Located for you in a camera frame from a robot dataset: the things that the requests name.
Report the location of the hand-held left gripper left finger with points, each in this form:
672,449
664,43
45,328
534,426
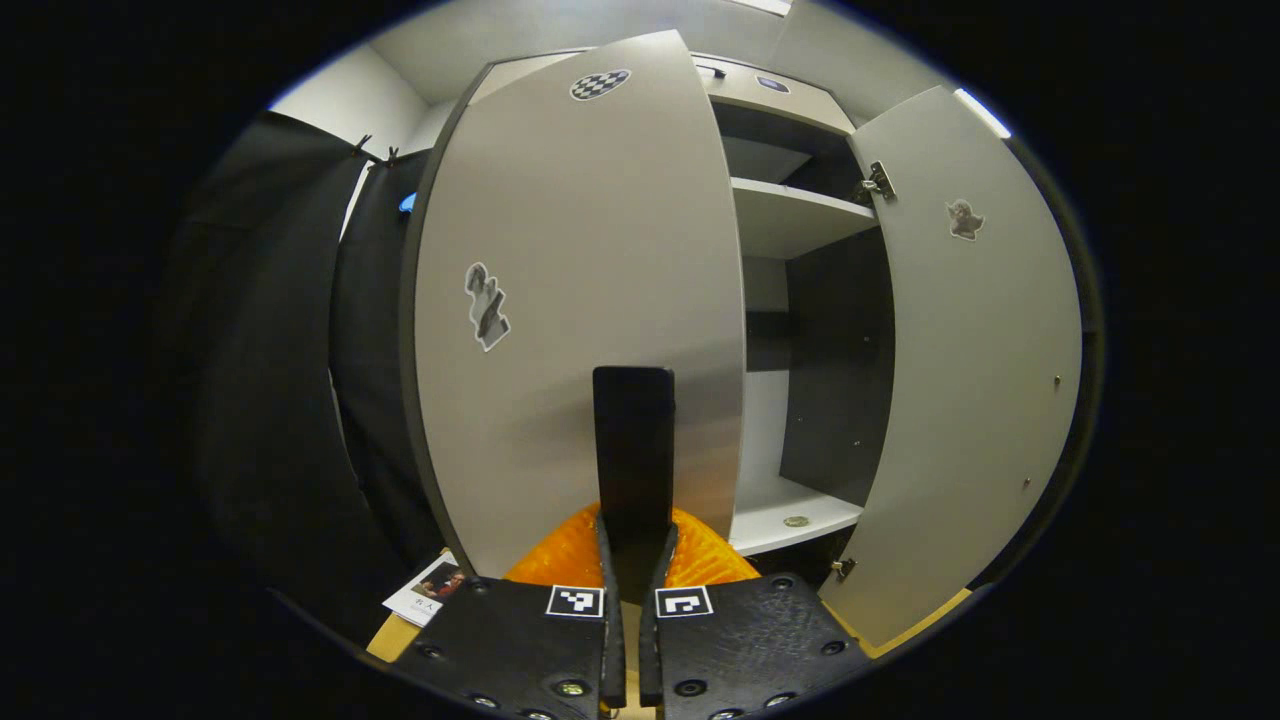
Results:
612,650

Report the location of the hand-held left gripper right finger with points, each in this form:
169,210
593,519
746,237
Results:
650,650

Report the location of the grey double-door shoe cabinet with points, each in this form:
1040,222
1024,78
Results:
835,350

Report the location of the grey door with checkered sticker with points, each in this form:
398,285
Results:
580,250

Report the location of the grey door with square stickers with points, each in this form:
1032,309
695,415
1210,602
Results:
980,400

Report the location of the white cabinet shelf board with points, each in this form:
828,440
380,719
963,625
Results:
770,525
790,215

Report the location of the metal door hinge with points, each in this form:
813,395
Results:
843,568
878,183

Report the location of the grey cabinet drawer front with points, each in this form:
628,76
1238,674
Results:
780,105

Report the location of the white printed booklet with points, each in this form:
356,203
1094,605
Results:
425,590

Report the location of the black backdrop cloth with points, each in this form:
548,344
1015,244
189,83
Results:
280,350

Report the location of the narrow ceiling light strip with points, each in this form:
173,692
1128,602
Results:
982,112

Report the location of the large ceiling light panel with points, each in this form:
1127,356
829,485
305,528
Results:
765,5

